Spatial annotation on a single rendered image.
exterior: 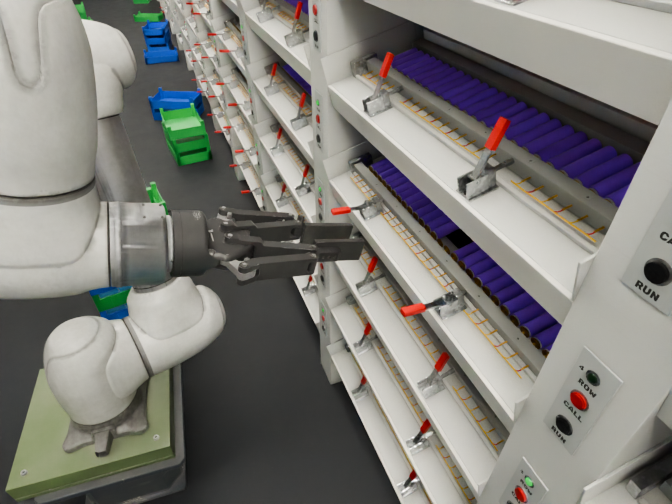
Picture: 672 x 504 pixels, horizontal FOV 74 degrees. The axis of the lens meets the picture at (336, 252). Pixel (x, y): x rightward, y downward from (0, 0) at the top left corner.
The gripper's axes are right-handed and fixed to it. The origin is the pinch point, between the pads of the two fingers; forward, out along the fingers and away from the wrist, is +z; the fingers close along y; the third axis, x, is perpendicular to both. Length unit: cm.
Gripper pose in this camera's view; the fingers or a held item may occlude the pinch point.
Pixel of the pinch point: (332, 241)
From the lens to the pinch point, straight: 58.1
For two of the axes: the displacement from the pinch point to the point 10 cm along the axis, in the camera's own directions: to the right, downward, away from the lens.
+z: 9.0, -0.2, 4.4
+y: -3.7, -5.9, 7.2
